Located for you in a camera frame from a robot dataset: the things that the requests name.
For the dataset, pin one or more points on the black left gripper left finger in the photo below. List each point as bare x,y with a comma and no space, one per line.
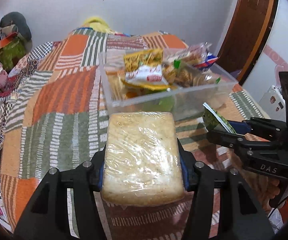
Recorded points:
46,213

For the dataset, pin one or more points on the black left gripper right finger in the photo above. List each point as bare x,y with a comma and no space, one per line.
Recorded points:
241,215

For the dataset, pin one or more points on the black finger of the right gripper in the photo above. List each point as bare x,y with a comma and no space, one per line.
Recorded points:
225,139

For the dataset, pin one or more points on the green white small packet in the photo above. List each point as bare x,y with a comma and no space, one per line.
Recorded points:
214,121

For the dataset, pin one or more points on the blue white chip bag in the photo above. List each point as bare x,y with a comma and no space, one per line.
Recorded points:
205,65

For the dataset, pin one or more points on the pale cake block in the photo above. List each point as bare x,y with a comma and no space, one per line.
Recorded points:
142,161

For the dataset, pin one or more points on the green lid clear jar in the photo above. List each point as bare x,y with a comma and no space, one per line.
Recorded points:
165,104

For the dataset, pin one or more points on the person's right hand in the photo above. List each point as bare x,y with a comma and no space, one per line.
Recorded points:
272,190

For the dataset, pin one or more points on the clear plastic storage box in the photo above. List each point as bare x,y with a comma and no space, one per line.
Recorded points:
212,86

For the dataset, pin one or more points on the red white snack packet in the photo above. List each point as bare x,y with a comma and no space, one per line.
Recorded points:
193,55

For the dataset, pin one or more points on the yellow noodle snack bag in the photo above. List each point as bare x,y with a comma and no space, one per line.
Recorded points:
143,69

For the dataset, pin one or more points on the brown wooden door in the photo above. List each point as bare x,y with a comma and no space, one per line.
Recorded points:
246,36

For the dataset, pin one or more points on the green bag clutter pile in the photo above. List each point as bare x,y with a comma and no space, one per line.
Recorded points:
15,39

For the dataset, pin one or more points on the yellow pillow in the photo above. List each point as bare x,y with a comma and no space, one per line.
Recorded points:
98,24

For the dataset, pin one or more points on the pink heart wall decal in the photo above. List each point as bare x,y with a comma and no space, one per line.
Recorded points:
281,64

